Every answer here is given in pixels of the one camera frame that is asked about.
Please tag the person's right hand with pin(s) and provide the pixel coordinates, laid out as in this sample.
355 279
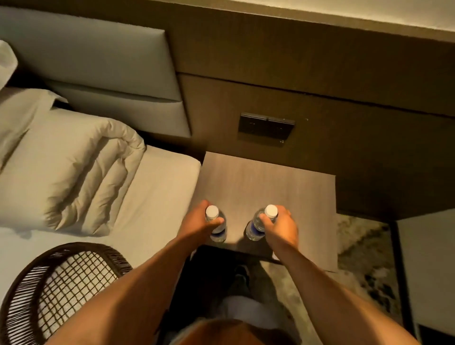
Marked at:
284 231

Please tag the person's left hand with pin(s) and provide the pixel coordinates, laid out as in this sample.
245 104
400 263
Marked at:
193 225

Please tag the person's left thumb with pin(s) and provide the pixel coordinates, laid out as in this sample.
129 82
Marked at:
217 222

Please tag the person's right thumb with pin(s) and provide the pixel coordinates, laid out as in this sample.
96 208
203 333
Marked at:
266 219

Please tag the clear water bottle white cap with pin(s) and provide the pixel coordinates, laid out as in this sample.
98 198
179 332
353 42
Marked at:
213 212
253 229

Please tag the person's left forearm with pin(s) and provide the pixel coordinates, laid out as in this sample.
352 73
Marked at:
135 295

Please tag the person's right forearm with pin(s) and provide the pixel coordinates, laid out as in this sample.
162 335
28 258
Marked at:
334 305

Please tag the wooden nightstand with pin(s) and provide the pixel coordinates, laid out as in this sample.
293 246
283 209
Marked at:
263 184

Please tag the person's dark shoe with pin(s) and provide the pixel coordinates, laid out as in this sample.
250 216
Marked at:
241 275

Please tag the white bed mattress sheet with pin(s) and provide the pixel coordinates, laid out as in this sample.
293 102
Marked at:
160 199

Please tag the person's grey shorts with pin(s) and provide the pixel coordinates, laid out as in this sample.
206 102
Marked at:
248 311

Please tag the patterned grey rug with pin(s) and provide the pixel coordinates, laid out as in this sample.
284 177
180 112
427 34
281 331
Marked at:
366 263

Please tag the person's torso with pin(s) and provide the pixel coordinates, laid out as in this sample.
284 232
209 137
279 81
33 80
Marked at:
227 334

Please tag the small grey padded headboard cushion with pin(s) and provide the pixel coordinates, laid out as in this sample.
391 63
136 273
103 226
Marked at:
135 110

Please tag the white folded duvet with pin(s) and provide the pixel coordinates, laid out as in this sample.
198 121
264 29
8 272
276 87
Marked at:
71 170

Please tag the dark wicker chair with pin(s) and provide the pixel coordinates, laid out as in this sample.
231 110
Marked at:
60 284

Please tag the white cabinet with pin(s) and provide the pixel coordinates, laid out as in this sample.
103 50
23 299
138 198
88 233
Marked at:
430 270

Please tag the large grey padded headboard cushion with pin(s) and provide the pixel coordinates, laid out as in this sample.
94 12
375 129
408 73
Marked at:
89 53

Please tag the white pillow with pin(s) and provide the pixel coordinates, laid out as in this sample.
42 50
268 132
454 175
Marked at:
6 62
21 113

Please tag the black wall switch panel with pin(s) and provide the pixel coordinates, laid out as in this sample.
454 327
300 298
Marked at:
266 126

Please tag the brown wooden wall panel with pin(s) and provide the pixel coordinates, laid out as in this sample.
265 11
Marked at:
320 89

